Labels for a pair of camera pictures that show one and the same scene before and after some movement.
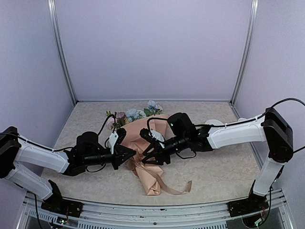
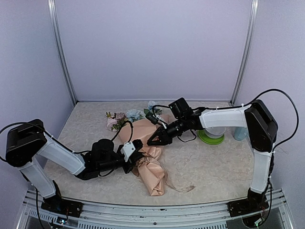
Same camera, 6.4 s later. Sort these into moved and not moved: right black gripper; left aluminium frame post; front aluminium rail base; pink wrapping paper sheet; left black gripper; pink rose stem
Moved: right black gripper; left black gripper; pink wrapping paper sheet
Not moved: front aluminium rail base; left aluminium frame post; pink rose stem
